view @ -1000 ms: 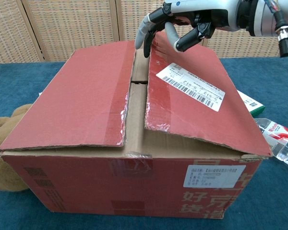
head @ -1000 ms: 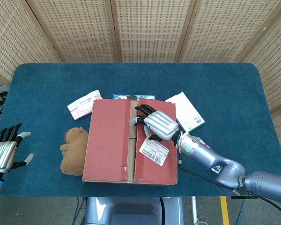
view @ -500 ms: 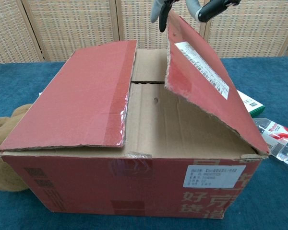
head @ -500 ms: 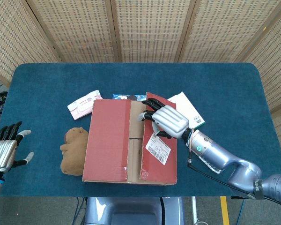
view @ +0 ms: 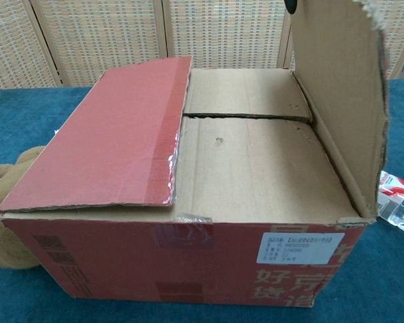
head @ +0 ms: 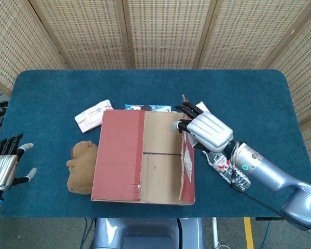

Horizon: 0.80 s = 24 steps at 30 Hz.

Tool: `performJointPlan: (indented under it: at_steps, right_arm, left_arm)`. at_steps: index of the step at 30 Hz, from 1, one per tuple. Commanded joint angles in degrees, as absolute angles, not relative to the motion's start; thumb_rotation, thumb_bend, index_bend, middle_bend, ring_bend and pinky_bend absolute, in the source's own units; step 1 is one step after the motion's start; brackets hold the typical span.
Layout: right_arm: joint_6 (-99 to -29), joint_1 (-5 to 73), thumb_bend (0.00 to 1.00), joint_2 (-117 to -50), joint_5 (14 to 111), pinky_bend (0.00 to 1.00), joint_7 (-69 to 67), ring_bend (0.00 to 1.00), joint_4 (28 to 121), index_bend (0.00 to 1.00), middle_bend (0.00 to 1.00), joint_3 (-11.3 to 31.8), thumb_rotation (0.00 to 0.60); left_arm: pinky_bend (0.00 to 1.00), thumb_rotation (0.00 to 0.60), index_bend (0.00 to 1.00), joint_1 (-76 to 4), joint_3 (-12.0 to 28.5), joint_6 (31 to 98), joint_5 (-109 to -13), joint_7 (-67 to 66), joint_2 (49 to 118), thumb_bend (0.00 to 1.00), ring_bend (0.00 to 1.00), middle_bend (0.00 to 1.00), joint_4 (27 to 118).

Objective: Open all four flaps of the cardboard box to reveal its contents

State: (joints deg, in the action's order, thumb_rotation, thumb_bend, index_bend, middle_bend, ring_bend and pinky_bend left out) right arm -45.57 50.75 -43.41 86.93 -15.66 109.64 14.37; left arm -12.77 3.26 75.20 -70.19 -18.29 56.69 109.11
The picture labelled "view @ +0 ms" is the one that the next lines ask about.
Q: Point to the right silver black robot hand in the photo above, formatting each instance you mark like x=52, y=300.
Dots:
x=291, y=6

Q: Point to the red cardboard box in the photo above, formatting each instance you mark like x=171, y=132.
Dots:
x=222, y=161

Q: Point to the woven bamboo folding screen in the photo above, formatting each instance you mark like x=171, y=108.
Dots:
x=104, y=33

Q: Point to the clear plastic water bottle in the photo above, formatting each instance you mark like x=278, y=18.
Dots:
x=399, y=198

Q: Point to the blue carpeted table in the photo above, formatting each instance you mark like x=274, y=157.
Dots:
x=37, y=111

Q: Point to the brown plush toy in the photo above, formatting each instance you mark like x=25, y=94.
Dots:
x=10, y=208

